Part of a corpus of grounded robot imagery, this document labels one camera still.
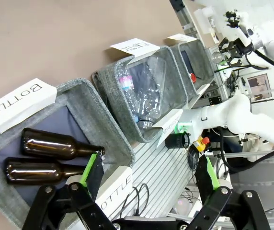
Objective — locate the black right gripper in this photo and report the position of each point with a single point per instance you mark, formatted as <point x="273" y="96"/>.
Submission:
<point x="241" y="48"/>

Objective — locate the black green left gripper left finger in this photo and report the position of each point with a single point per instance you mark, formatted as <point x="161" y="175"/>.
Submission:
<point x="89" y="189"/>

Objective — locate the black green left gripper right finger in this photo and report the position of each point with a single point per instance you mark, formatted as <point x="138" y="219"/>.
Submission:
<point x="207" y="187"/>

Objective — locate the red can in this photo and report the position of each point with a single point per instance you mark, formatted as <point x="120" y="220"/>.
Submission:
<point x="193" y="77"/>

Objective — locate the brown glass bottle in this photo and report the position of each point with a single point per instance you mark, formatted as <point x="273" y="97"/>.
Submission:
<point x="36" y="171"/>
<point x="50" y="145"/>

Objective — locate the clear plastic bottle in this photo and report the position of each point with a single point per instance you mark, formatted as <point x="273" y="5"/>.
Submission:
<point x="155" y="91"/>

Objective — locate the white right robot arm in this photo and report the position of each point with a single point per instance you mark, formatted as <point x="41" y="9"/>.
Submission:
<point x="247" y="119"/>

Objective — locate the grey fabric can basket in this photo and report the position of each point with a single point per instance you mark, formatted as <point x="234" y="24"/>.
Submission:
<point x="204" y="64"/>

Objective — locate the white CAN paper label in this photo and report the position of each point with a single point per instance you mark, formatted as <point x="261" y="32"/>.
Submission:
<point x="199" y="94"/>
<point x="181" y="38"/>

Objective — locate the grey fabric bottle basket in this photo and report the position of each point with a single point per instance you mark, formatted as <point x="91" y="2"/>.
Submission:
<point x="96" y="105"/>

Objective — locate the grey fabric plastic basket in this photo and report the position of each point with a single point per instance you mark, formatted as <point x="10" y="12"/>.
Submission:
<point x="113" y="100"/>

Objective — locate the clear glass bulb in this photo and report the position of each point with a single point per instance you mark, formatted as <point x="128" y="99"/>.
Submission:
<point x="216" y="57"/>

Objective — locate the white BOTTLE paper label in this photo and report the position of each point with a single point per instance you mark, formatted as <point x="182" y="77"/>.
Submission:
<point x="115" y="189"/>
<point x="22" y="105"/>

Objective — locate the white background box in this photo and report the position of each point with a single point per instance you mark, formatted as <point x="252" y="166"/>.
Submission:
<point x="205" y="20"/>

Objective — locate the small monitor screen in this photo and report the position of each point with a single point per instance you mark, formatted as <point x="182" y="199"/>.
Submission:
<point x="258" y="85"/>

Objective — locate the yellow red emergency stop button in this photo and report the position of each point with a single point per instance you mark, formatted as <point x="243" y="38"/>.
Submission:
<point x="200" y="143"/>

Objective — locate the black cylinder lens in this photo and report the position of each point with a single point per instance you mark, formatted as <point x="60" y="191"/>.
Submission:
<point x="176" y="140"/>

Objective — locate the white PLASTIC paper label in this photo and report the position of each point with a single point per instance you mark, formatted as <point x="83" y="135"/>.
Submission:
<point x="134" y="48"/>
<point x="169" y="124"/>

